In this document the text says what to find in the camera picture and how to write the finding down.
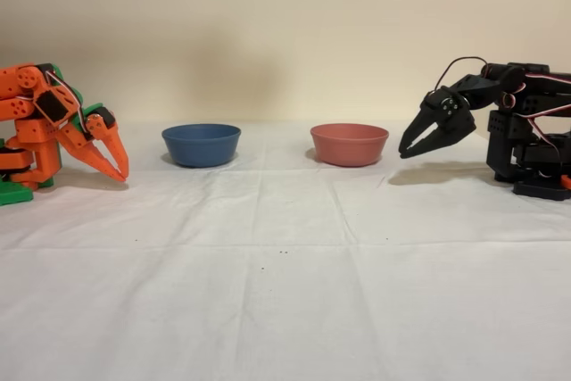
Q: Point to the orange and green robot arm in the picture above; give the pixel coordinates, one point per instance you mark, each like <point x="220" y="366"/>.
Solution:
<point x="35" y="131"/>

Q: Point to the white tablecloth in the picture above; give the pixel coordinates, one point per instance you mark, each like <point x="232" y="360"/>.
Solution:
<point x="267" y="309"/>

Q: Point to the blue bowl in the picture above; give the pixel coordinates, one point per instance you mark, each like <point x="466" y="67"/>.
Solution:
<point x="201" y="149"/>

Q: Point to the orange base clamp knob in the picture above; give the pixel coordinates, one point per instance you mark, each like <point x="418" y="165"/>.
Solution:
<point x="566" y="181"/>

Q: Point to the red bowl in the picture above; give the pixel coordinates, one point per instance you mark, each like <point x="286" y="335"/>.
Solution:
<point x="350" y="146"/>

